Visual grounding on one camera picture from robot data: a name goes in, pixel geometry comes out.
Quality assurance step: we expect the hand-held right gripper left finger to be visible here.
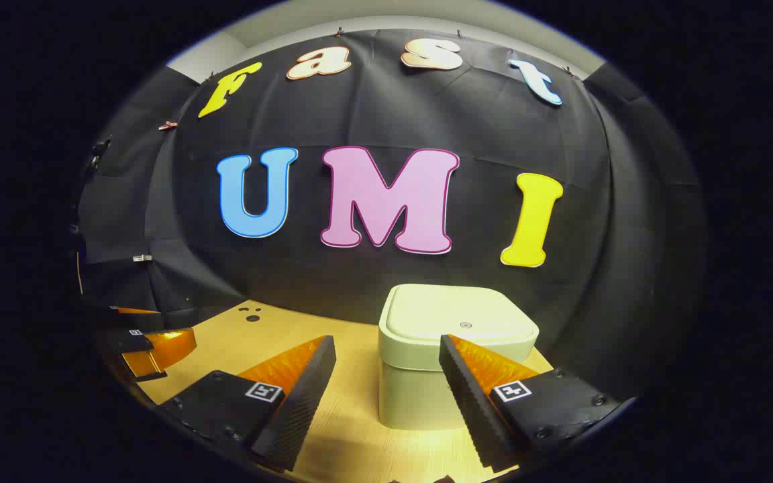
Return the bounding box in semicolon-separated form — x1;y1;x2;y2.
158;335;337;472

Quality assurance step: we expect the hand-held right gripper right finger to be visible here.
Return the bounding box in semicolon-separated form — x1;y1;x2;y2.
439;334;629;474

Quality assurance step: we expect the pale green desktop garbage bin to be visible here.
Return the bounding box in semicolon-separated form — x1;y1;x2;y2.
378;283;540;430

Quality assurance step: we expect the light wooden desktop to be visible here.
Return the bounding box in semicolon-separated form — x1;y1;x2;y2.
101;300;555;483

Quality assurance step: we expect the black backdrop cloth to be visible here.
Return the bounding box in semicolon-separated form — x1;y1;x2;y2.
71;27;706;403

